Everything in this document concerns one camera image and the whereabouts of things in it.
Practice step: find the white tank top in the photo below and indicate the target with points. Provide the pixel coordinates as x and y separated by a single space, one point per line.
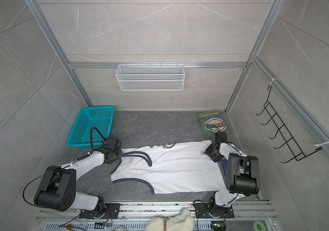
183 168

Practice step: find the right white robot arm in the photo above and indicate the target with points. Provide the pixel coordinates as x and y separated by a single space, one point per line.
241 178

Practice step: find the black wire hook rack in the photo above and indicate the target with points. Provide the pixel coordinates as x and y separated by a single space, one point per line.
282 131

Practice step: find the green tape roll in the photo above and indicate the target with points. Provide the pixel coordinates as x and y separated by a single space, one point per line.
259 226

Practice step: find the white plush toy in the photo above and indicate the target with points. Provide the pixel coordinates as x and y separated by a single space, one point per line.
181 222

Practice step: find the teal plastic basket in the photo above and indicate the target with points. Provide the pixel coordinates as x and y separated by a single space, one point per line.
91 123

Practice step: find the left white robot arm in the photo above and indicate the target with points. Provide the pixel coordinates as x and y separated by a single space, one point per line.
57 189

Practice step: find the blue book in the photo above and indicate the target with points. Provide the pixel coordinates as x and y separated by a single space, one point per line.
224 164

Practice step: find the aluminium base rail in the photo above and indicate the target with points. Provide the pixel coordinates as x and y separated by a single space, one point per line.
135 216

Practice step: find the green tank top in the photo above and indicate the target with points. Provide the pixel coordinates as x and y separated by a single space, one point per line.
211 122

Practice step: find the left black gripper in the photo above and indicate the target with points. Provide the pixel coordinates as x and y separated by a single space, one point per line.
120 152

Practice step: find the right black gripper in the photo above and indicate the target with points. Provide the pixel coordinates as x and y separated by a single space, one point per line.
209 151

